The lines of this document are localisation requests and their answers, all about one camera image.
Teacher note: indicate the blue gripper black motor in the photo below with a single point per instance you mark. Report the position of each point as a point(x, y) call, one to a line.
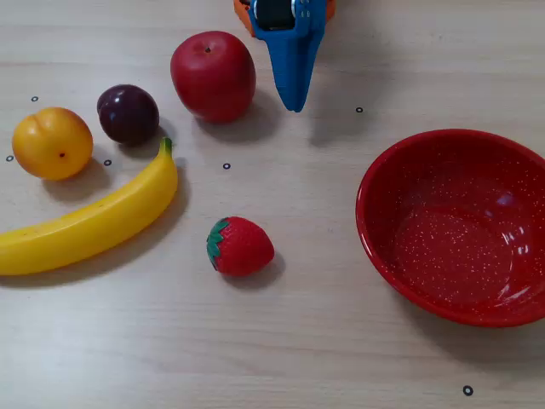
point(293, 51)

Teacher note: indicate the yellow plastic banana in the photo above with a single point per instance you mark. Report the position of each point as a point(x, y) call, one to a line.
point(85, 230)

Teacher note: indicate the orange robot base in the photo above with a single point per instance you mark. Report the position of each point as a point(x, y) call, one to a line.
point(245, 21)

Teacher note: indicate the red speckled enamel bowl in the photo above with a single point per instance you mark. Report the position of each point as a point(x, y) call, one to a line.
point(451, 255)

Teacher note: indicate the red plastic apple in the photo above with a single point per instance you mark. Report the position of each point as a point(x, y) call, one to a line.
point(213, 76)

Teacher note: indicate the dark purple plastic plum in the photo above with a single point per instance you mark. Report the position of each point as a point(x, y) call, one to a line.
point(127, 113)

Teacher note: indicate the red plastic strawberry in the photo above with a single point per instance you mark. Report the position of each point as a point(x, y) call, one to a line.
point(242, 249)

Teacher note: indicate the orange yellow plastic peach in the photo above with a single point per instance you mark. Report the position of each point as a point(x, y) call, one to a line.
point(51, 142)

